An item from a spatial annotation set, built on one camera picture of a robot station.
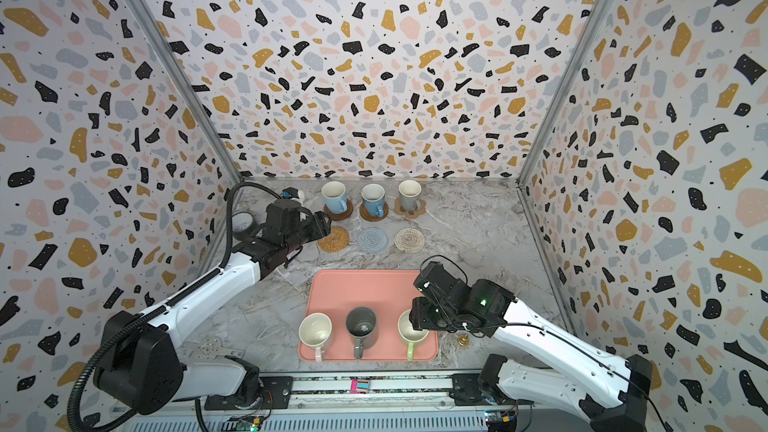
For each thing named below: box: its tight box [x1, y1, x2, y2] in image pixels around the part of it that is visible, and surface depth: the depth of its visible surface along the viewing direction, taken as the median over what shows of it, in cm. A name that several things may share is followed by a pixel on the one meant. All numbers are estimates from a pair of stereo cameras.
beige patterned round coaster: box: [394, 227, 425, 253], surface depth 105 cm
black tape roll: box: [231, 211, 255, 241], surface depth 106 cm
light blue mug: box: [361, 183, 386, 218], surface depth 106 cm
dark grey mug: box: [346, 306, 377, 360], surface depth 78 cm
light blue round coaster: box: [357, 227, 389, 254], surface depth 105 cm
